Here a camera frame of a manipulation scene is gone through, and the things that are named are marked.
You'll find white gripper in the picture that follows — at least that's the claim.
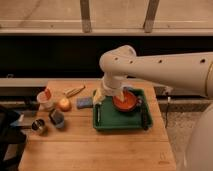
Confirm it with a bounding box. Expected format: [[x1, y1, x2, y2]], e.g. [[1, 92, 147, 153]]
[[93, 75, 126, 105]]

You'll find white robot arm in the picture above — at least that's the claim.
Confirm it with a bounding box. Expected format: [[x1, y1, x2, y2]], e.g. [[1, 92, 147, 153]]
[[93, 45, 213, 171]]

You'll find white paper cup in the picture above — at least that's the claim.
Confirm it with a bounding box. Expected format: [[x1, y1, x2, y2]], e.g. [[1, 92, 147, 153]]
[[37, 91, 54, 111]]

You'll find small metal cup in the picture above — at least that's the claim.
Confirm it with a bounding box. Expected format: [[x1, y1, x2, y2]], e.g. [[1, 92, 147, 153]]
[[31, 119, 46, 135]]

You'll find red bowl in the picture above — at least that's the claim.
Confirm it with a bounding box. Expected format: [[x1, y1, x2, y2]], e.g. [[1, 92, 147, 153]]
[[112, 90, 137, 112]]

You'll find green plastic tray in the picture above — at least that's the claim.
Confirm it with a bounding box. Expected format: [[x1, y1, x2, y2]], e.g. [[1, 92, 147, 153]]
[[93, 89, 153, 131]]

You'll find blue sponge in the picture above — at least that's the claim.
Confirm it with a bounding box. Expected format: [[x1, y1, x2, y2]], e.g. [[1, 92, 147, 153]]
[[76, 97, 93, 109]]

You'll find wooden utensil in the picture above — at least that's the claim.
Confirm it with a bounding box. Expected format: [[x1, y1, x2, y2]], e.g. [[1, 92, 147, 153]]
[[64, 86, 85, 98]]

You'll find yellow apple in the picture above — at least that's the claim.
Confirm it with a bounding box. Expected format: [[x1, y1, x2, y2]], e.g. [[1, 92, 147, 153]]
[[58, 98, 72, 112]]

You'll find black bag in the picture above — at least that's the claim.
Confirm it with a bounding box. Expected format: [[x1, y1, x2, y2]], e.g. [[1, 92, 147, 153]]
[[0, 105, 26, 171]]

